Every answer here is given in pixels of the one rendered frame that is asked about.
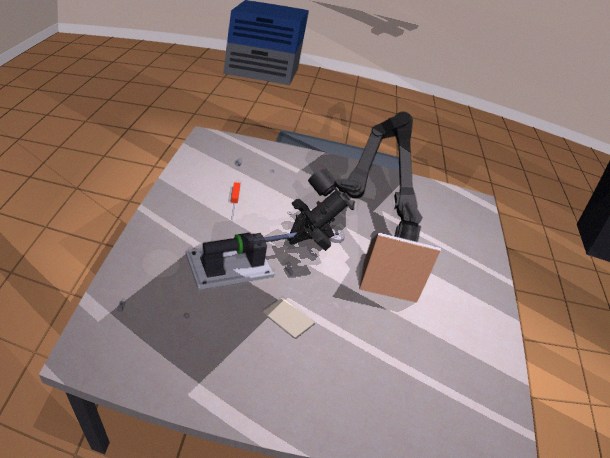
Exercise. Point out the red-handled screwdriver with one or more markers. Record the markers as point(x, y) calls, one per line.
point(235, 196)

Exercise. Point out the green spacer ring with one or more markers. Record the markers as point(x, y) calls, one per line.
point(240, 242)

